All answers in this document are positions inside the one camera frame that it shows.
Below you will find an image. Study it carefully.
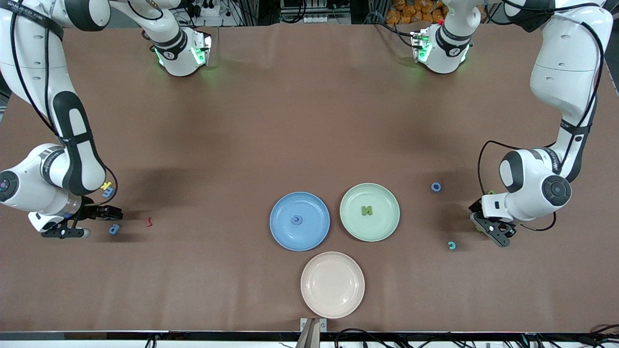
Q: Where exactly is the green plate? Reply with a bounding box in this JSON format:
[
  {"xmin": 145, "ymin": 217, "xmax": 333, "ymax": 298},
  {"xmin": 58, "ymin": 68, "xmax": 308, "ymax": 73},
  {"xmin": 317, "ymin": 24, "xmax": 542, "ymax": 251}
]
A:
[{"xmin": 339, "ymin": 182, "xmax": 401, "ymax": 242}]

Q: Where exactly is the beige plate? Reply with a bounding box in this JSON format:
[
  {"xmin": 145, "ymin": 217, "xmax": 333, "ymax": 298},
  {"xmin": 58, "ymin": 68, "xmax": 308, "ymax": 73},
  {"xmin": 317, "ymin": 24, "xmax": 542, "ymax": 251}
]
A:
[{"xmin": 300, "ymin": 251, "xmax": 366, "ymax": 319}]

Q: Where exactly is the blue plate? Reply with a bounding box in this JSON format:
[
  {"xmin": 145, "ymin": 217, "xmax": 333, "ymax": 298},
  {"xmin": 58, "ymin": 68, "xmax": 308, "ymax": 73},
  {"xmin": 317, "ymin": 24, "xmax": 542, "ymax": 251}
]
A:
[{"xmin": 269, "ymin": 191, "xmax": 331, "ymax": 252}]

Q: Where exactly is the brown table cover sheet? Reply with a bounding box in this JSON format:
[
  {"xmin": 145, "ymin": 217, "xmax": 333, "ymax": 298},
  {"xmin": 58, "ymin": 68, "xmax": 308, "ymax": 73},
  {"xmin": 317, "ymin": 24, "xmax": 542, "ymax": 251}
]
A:
[{"xmin": 0, "ymin": 23, "xmax": 619, "ymax": 334}]

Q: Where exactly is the pile of orange objects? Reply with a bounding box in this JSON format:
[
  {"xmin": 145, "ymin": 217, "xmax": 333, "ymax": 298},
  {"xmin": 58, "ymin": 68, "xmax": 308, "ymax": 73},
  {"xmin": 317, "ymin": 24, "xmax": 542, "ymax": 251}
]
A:
[{"xmin": 385, "ymin": 0, "xmax": 445, "ymax": 25}]

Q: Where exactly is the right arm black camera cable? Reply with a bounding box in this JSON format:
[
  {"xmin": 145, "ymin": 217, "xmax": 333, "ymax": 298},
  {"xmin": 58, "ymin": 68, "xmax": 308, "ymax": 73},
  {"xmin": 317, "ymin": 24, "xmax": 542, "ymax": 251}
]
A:
[{"xmin": 7, "ymin": 0, "xmax": 118, "ymax": 206}]

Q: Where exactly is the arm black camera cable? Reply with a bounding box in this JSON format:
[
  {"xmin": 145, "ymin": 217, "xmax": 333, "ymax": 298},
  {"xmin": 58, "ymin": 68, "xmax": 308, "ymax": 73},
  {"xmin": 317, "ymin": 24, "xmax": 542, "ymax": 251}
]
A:
[
  {"xmin": 7, "ymin": 0, "xmax": 118, "ymax": 206},
  {"xmin": 478, "ymin": 0, "xmax": 610, "ymax": 232}
]

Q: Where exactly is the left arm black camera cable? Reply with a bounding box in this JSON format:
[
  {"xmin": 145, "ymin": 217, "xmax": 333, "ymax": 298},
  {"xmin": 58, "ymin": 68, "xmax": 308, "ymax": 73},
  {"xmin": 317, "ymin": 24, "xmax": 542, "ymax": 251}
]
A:
[{"xmin": 478, "ymin": 0, "xmax": 610, "ymax": 232}]

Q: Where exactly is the aluminium table edge rail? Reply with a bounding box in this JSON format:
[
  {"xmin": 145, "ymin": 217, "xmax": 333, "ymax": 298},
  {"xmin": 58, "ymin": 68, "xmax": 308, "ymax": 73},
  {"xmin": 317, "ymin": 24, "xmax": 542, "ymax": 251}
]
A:
[{"xmin": 0, "ymin": 331, "xmax": 619, "ymax": 343}]

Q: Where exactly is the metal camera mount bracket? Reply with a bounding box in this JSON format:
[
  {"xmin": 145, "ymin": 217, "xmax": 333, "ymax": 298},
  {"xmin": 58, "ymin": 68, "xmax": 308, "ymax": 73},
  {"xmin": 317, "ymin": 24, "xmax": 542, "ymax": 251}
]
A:
[{"xmin": 296, "ymin": 318, "xmax": 327, "ymax": 348}]

